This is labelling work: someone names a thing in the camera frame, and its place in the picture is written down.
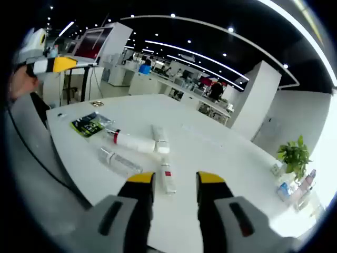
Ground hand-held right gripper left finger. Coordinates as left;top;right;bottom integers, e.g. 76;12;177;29
78;171;156;253

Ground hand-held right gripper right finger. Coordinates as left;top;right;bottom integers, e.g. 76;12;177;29
196;171;301;253

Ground clear skincare bottle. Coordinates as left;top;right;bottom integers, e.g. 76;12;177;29
98;147;144;178

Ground white red-ringed skincare bottle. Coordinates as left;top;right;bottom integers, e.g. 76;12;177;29
106;128;156;154

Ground silver sachet packet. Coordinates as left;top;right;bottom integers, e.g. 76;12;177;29
96;114;116;129

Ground white skincare tube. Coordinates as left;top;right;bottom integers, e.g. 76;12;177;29
150;124;171;154

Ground person's left hand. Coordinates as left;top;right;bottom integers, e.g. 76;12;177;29
9;65;41;102

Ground white standing desk black legs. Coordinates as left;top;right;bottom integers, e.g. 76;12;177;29
59;59;106;106

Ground monitor with red screen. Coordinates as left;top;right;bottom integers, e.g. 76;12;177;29
73;25;114;64

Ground green black sachet packet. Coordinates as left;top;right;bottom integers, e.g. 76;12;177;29
70;111;106;138

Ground blue white box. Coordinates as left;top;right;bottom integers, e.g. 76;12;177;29
275;181;293;201

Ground small bottles near plant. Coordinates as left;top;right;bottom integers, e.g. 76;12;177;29
289;168;318;209

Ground potted green plant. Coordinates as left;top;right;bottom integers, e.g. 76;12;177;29
276;135;313;181

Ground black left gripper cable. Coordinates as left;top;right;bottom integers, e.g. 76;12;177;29
7;104;73;192

